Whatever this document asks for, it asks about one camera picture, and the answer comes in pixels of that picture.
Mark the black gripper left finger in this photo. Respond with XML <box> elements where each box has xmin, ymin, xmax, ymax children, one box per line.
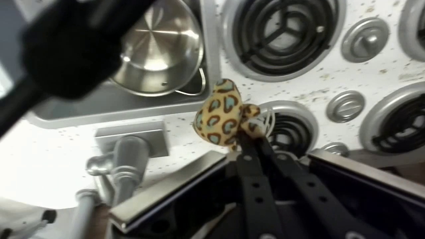
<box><xmin>109</xmin><ymin>132</ymin><xmax>287</xmax><ymax>239</ymax></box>

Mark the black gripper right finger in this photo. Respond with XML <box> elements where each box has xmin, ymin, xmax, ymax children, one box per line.
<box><xmin>260</xmin><ymin>139</ymin><xmax>425</xmax><ymax>239</ymax></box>

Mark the silver round stove knob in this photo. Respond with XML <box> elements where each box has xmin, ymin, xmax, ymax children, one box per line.
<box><xmin>340</xmin><ymin>15</ymin><xmax>392</xmax><ymax>63</ymax></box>
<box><xmin>320</xmin><ymin>140</ymin><xmax>352</xmax><ymax>157</ymax></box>
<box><xmin>325</xmin><ymin>88</ymin><xmax>366</xmax><ymax>124</ymax></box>

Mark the black coil stove burner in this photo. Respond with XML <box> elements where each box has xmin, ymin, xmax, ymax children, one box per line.
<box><xmin>359</xmin><ymin>80</ymin><xmax>425</xmax><ymax>156</ymax></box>
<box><xmin>258</xmin><ymin>99</ymin><xmax>321</xmax><ymax>159</ymax></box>
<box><xmin>222</xmin><ymin>0</ymin><xmax>341</xmax><ymax>83</ymax></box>
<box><xmin>397</xmin><ymin>0</ymin><xmax>425</xmax><ymax>62</ymax></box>

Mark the toy kitchen unit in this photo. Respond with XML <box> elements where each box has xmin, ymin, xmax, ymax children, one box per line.
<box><xmin>0</xmin><ymin>0</ymin><xmax>425</xmax><ymax>239</ymax></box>

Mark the grey toy faucet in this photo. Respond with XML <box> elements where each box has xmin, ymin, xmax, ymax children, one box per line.
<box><xmin>70</xmin><ymin>120</ymin><xmax>170</xmax><ymax>239</ymax></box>

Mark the silver sink basin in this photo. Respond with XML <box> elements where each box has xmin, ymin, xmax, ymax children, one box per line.
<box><xmin>29</xmin><ymin>0</ymin><xmax>219</xmax><ymax>129</ymax></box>

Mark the stainless steel bowl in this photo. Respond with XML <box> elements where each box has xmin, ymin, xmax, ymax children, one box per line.
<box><xmin>108</xmin><ymin>0</ymin><xmax>207</xmax><ymax>98</ymax></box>

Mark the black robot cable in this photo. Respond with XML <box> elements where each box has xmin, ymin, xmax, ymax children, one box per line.
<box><xmin>0</xmin><ymin>0</ymin><xmax>157</xmax><ymax>135</ymax></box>

